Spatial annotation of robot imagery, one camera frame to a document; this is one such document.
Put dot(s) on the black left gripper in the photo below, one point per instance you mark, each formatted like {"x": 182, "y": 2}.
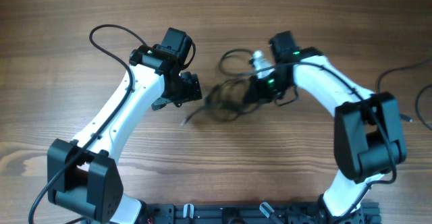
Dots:
{"x": 192, "y": 90}

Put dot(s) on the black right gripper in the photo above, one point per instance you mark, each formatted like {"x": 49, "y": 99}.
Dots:
{"x": 257, "y": 94}

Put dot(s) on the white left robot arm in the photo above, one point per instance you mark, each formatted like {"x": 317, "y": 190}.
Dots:
{"x": 82, "y": 174}

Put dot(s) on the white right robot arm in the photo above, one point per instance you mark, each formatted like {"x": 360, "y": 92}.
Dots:
{"x": 368, "y": 139}

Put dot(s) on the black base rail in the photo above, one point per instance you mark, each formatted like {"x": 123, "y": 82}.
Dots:
{"x": 293, "y": 213}

